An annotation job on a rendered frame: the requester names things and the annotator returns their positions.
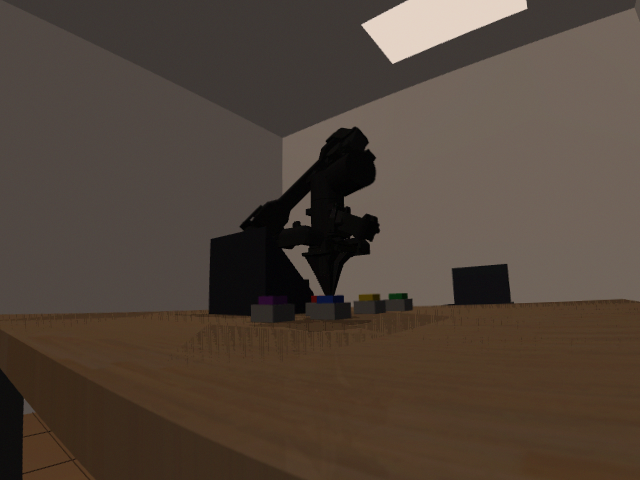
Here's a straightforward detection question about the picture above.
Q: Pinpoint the yellow button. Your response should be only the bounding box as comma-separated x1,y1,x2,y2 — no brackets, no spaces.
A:
354,294,386,314

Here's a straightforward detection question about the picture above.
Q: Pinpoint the red button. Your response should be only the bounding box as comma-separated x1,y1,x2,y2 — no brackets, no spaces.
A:
305,296,317,316

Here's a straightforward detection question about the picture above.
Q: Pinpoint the blue button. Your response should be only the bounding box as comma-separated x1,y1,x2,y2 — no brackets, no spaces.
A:
310,296,352,320

